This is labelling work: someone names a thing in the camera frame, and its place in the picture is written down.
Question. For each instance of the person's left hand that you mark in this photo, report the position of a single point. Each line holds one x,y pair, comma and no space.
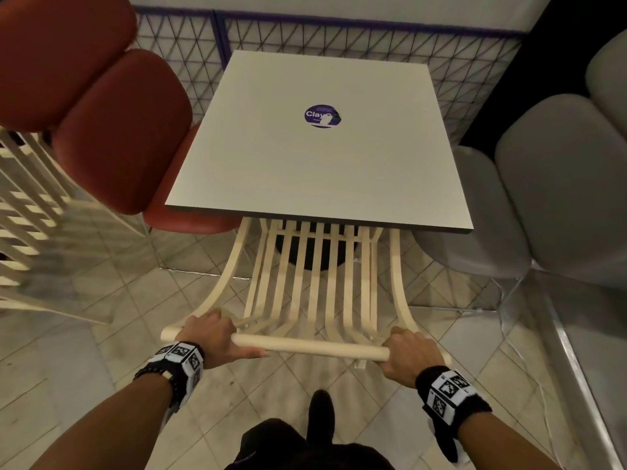
211,340

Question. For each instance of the person's right hand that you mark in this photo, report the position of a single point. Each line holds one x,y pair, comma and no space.
407,356

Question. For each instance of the person's left thumb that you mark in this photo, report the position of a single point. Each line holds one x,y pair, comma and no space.
249,352

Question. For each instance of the person's right fingers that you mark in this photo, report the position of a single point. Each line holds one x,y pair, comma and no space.
392,340

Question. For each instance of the cream wooden slatted chair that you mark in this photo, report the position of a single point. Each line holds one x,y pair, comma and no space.
34,230
313,298

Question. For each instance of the person's left forearm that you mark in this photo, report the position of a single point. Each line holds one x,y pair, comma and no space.
105,420

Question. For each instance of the person's right forearm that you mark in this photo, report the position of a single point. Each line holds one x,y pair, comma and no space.
504,443

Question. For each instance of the left wrist tracker band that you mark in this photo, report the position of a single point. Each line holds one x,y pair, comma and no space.
174,369

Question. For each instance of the wrist tracker band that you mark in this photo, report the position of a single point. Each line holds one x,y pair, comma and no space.
453,398
174,369

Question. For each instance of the right wrist tracker band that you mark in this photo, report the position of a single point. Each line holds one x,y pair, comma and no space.
453,398

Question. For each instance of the person's black shoe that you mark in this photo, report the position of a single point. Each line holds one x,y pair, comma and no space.
321,411

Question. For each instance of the person's black trousers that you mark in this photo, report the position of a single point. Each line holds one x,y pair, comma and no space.
303,447

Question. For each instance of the black round table base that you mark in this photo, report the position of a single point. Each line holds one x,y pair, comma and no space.
313,249

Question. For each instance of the square white table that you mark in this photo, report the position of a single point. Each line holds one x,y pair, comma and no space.
318,141

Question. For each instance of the grey upholstered chair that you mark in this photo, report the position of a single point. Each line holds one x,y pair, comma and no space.
548,190

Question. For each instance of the round purple sticker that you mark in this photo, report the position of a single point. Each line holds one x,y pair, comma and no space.
322,115

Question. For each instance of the red upholstered chair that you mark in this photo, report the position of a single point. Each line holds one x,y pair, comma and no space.
98,107

